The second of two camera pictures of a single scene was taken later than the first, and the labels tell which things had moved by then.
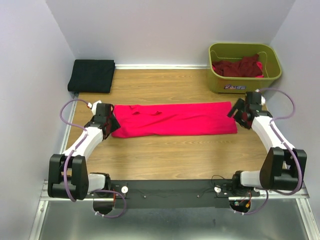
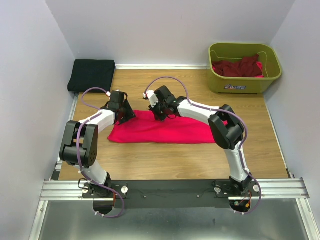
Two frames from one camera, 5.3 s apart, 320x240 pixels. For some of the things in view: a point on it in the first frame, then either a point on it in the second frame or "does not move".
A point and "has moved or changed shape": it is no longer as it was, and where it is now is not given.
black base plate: (178, 193) does not move
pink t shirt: (174, 120) has moved or changed shape
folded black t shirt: (93, 76) does not move
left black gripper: (115, 124) → (130, 114)
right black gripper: (238, 105) → (160, 118)
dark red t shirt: (247, 66) does not move
